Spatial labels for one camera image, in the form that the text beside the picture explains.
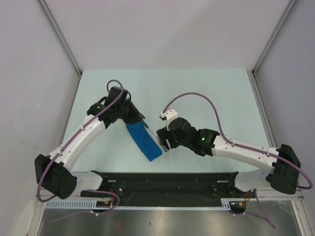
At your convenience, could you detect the blue cloth napkin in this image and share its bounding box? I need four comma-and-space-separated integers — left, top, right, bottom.
126, 122, 162, 161

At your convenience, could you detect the gold spoon green handle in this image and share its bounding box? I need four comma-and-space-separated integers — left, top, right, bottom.
141, 120, 159, 143

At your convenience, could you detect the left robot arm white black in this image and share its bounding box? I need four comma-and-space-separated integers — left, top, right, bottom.
34, 87, 145, 202

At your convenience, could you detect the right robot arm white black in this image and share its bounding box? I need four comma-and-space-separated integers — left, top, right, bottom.
157, 118, 301, 197

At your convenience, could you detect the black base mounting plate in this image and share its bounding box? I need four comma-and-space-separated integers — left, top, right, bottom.
80, 172, 254, 207

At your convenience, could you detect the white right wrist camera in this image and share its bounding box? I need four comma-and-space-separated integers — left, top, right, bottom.
159, 109, 178, 130

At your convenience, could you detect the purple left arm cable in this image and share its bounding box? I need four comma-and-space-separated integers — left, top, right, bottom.
36, 80, 125, 223

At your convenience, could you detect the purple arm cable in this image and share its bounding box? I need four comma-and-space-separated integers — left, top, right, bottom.
36, 80, 125, 223
163, 91, 314, 229

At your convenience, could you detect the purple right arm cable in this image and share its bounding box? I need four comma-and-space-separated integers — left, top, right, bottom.
163, 91, 314, 229

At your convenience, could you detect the right aluminium corner post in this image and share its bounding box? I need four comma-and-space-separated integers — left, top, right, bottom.
252, 0, 298, 74

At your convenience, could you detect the aluminium corner post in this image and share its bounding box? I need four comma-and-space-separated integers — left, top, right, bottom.
252, 0, 298, 74
36, 0, 83, 78

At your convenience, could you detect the white slotted cable duct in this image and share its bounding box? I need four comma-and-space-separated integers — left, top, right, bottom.
46, 200, 231, 210

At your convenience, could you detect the aluminium front frame rail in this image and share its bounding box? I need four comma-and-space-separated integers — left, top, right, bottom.
256, 189, 304, 201

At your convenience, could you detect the left aluminium corner post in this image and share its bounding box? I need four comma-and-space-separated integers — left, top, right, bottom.
36, 0, 83, 78

